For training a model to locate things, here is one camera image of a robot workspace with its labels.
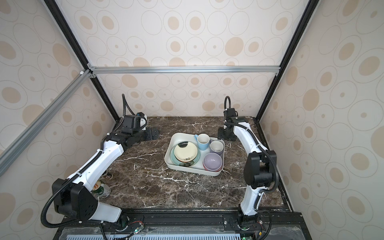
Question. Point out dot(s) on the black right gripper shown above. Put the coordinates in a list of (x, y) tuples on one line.
[(221, 134)]

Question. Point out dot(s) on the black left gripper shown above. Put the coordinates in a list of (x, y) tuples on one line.
[(150, 136)]

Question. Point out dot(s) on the grey purple mug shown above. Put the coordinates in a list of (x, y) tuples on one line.
[(217, 147)]

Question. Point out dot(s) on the white plastic bin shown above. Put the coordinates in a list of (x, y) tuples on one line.
[(198, 167)]

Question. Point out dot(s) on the light blue mug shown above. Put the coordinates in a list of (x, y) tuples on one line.
[(203, 141)]

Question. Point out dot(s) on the lilac purple bowl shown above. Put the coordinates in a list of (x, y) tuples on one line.
[(212, 162)]

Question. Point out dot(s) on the mint green floral plate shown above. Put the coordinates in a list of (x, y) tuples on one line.
[(183, 164)]

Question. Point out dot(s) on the cream floral plate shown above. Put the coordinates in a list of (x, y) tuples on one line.
[(186, 151)]

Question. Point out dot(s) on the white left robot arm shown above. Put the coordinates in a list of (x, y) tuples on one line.
[(72, 200)]

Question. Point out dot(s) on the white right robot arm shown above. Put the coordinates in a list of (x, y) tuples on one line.
[(260, 171)]

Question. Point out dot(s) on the green drink can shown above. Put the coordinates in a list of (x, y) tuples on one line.
[(101, 190)]

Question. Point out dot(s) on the left diagonal aluminium bar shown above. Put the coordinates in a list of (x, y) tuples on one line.
[(28, 135)]

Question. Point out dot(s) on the horizontal aluminium frame bar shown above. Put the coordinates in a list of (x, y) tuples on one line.
[(185, 70)]

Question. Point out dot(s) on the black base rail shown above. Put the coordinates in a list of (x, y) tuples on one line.
[(192, 225)]

